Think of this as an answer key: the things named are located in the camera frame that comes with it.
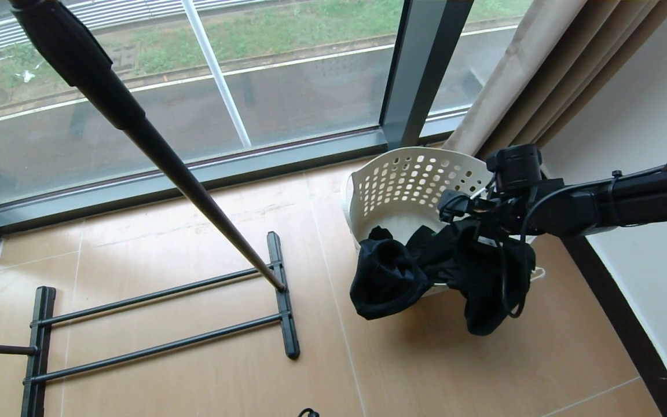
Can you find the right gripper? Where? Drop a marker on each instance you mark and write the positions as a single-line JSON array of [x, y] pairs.
[[513, 217]]

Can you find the white laundry basket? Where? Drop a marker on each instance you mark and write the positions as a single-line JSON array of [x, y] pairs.
[[397, 191]]

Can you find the black shorts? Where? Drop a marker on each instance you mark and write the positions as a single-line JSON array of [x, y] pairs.
[[484, 289]]

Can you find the beige curtain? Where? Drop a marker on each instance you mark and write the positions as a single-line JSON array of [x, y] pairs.
[[559, 69]]

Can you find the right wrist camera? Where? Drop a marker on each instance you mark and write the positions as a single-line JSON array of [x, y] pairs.
[[455, 205]]

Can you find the black garment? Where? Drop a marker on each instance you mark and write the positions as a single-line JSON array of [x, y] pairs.
[[383, 278]]

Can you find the black clothes rack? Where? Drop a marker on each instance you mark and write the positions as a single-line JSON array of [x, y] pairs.
[[107, 98]]

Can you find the window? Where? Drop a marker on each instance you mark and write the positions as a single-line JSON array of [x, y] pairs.
[[310, 98]]

